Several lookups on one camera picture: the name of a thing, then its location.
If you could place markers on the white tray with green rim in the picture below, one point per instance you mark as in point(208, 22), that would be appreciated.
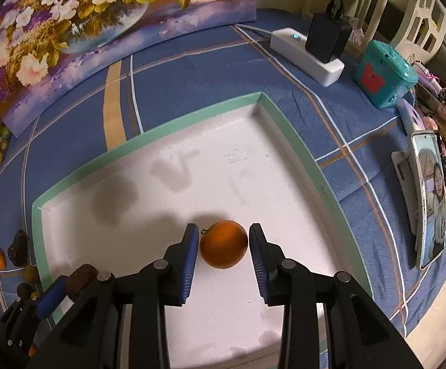
point(238, 160)

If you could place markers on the tan round fruit, upper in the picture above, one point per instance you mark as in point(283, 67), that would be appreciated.
point(31, 274)

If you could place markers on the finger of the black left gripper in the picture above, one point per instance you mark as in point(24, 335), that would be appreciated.
point(20, 322)

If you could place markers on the dark brown avocado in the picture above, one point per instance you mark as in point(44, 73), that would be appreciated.
point(18, 250)
point(24, 291)

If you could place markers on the orange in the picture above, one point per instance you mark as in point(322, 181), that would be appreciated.
point(223, 244)

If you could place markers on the black charger adapter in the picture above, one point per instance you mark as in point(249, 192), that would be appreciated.
point(327, 37)

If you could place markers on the flower painting canvas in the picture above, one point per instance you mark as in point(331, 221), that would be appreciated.
point(47, 47)

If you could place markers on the white power strip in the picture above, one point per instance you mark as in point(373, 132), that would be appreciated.
point(291, 45)

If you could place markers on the white lattice chair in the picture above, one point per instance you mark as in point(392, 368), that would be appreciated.
point(418, 37)

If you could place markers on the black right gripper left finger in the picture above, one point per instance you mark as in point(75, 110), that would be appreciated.
point(89, 334)

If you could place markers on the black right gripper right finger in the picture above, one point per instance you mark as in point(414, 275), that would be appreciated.
point(358, 333)

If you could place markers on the teal toy box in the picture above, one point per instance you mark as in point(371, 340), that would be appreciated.
point(384, 75)

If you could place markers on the blue plaid tablecloth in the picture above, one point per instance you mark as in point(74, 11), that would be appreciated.
point(351, 140)

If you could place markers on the smartphone on stand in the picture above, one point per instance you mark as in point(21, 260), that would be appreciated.
point(429, 181)

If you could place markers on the white phone stand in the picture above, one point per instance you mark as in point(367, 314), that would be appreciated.
point(401, 164)

